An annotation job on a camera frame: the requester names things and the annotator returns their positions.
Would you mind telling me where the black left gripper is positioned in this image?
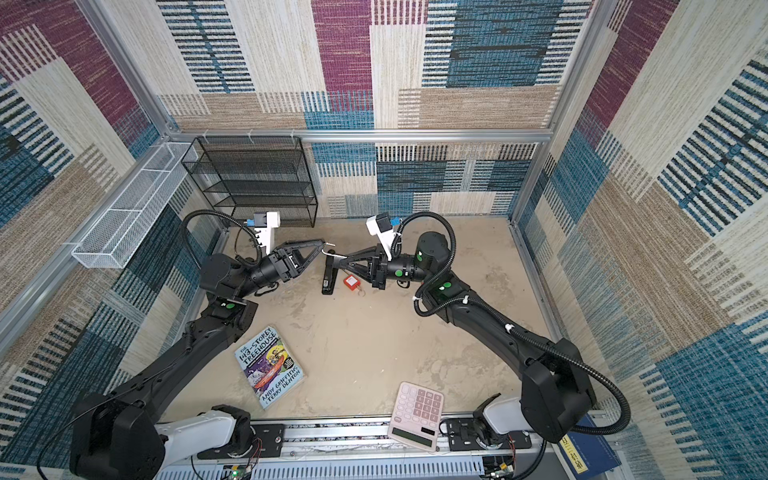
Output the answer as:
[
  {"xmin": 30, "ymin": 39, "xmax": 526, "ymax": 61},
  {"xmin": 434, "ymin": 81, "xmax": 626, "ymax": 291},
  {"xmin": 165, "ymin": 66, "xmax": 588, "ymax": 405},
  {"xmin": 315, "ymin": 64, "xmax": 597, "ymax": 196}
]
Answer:
[{"xmin": 235, "ymin": 241, "xmax": 321, "ymax": 305}]

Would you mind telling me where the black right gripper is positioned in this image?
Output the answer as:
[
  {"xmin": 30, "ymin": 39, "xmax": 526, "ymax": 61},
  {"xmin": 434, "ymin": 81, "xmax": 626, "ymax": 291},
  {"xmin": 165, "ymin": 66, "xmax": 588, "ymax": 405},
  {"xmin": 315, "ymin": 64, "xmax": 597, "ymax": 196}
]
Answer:
[{"xmin": 340, "ymin": 243, "xmax": 431, "ymax": 290}]

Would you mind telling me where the red padlock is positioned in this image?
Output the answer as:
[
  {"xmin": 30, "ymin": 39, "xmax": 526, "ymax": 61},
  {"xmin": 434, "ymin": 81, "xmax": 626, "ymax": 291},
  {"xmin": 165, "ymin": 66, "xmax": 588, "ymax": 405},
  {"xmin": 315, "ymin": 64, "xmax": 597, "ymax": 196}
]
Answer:
[{"xmin": 344, "ymin": 275, "xmax": 365, "ymax": 296}]

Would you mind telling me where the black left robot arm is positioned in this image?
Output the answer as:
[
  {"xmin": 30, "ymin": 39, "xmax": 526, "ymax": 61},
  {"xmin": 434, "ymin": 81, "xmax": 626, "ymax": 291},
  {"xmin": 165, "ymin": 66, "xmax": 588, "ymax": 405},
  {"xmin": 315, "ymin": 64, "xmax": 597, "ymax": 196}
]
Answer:
[{"xmin": 69, "ymin": 239, "xmax": 325, "ymax": 479}]

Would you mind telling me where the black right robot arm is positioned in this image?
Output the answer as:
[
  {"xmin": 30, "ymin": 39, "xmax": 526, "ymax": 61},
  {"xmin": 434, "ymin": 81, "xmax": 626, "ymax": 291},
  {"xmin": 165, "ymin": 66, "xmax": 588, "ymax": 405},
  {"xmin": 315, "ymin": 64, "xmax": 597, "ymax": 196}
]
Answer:
[{"xmin": 328, "ymin": 231, "xmax": 600, "ymax": 443}]

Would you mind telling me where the black stapler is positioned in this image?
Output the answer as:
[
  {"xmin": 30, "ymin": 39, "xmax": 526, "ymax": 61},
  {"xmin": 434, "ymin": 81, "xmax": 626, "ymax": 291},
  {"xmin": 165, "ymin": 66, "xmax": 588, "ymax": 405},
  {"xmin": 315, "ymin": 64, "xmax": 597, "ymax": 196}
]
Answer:
[{"xmin": 321, "ymin": 258, "xmax": 338, "ymax": 295}]

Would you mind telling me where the purple treehouse book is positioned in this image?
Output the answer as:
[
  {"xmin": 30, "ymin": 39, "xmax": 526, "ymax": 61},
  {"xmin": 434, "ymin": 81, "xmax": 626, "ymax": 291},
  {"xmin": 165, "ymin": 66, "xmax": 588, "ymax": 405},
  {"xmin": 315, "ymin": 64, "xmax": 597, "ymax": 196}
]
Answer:
[{"xmin": 234, "ymin": 326, "xmax": 305, "ymax": 410}]

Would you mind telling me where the pink calculator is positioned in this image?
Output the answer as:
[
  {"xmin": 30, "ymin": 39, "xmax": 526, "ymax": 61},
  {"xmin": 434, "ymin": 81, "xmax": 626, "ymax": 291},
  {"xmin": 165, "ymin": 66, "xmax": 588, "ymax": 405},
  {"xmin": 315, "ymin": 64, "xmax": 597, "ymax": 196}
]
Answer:
[{"xmin": 387, "ymin": 382, "xmax": 445, "ymax": 452}]

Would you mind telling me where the blue box with yellow label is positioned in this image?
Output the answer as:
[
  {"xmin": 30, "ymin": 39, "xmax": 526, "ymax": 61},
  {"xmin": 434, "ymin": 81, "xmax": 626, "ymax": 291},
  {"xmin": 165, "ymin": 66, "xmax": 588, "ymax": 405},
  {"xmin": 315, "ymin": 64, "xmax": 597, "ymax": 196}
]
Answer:
[{"xmin": 554, "ymin": 431, "xmax": 621, "ymax": 479}]

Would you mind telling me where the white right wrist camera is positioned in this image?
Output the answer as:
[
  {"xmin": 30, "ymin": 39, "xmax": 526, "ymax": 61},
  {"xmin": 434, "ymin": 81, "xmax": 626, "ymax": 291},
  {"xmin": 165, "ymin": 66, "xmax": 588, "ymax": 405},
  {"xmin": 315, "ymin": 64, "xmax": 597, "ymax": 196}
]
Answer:
[{"xmin": 366, "ymin": 212, "xmax": 401, "ymax": 261}]

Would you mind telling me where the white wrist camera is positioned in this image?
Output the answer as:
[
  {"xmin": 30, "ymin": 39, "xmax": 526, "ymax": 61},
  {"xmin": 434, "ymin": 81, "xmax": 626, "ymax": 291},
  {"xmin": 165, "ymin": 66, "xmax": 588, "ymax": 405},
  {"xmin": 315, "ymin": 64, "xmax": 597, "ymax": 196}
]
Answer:
[
  {"xmin": 246, "ymin": 211, "xmax": 281, "ymax": 254},
  {"xmin": 366, "ymin": 212, "xmax": 401, "ymax": 261}
]

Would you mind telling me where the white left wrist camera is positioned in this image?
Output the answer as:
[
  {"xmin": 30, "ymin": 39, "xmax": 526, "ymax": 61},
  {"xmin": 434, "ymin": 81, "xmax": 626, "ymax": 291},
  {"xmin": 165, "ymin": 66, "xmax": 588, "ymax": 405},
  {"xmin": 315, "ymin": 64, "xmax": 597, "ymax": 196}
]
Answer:
[{"xmin": 246, "ymin": 211, "xmax": 281, "ymax": 254}]

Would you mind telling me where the black wire shelf rack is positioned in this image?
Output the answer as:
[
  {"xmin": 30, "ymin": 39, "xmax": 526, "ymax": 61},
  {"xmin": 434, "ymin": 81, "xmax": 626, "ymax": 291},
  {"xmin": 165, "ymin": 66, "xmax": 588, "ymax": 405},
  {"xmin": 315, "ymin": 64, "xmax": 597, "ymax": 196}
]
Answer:
[{"xmin": 181, "ymin": 136, "xmax": 318, "ymax": 228}]

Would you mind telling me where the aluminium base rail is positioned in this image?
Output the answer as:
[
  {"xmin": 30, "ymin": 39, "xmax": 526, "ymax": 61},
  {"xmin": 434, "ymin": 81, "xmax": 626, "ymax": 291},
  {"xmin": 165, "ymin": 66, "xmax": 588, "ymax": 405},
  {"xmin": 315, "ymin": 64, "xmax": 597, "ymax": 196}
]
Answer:
[{"xmin": 157, "ymin": 416, "xmax": 567, "ymax": 479}]

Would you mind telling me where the white wire mesh basket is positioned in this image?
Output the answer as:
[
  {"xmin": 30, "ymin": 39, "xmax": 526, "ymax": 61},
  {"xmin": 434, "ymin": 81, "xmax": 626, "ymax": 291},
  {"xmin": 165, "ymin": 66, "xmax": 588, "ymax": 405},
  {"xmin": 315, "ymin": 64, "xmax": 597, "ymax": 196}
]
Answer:
[{"xmin": 72, "ymin": 142, "xmax": 189, "ymax": 269}]

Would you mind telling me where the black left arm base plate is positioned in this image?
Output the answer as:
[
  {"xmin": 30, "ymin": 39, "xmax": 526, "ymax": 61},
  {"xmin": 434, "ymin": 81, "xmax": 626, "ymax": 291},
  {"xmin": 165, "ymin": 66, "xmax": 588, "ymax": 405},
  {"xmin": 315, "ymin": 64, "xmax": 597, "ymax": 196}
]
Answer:
[{"xmin": 196, "ymin": 423, "xmax": 286, "ymax": 460}]

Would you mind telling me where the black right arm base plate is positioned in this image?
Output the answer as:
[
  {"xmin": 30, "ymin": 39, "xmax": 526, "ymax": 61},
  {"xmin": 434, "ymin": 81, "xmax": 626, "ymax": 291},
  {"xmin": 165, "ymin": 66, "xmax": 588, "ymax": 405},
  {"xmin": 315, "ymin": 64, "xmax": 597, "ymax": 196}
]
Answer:
[{"xmin": 439, "ymin": 417, "xmax": 533, "ymax": 451}]

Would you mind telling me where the black right arm corrugated hose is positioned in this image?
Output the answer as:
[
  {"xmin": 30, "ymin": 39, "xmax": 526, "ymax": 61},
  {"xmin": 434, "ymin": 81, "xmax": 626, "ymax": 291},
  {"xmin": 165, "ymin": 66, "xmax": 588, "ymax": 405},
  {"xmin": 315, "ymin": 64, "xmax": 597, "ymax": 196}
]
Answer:
[{"xmin": 389, "ymin": 211, "xmax": 632, "ymax": 437}]

